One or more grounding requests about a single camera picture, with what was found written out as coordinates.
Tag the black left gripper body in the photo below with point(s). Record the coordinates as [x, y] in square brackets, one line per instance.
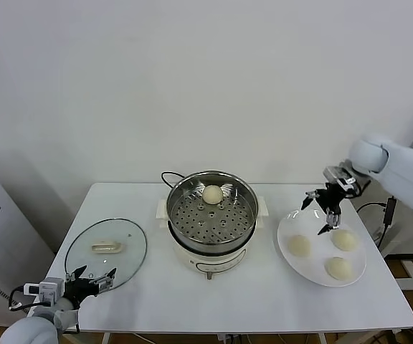
[80, 290]

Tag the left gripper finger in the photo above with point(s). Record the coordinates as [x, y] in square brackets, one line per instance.
[74, 276]
[103, 282]

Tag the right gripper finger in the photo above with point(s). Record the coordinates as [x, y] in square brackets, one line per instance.
[311, 196]
[333, 220]

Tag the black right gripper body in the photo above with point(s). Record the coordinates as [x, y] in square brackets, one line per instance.
[332, 199]

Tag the white steamed baozi bun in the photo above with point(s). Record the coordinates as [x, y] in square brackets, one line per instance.
[298, 245]
[343, 239]
[339, 268]
[212, 194]

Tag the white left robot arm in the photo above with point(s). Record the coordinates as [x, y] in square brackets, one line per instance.
[27, 329]

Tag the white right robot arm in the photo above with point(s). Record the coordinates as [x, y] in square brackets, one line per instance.
[407, 168]

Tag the perforated steel steamer basket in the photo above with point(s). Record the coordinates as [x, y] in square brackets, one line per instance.
[178, 215]

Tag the white round plate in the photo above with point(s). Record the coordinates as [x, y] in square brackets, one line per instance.
[299, 225]

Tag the white side desk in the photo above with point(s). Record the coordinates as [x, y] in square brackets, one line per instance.
[368, 229]

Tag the white table leg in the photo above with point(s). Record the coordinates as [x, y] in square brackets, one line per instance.
[322, 339]
[106, 339]

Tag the cream electric cooker base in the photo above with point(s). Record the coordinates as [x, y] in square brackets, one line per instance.
[210, 256]

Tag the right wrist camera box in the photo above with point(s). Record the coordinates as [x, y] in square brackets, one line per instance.
[341, 177]

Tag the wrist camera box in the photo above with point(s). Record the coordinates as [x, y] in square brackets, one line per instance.
[341, 177]
[47, 289]

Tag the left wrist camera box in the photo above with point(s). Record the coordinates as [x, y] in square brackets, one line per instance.
[47, 289]

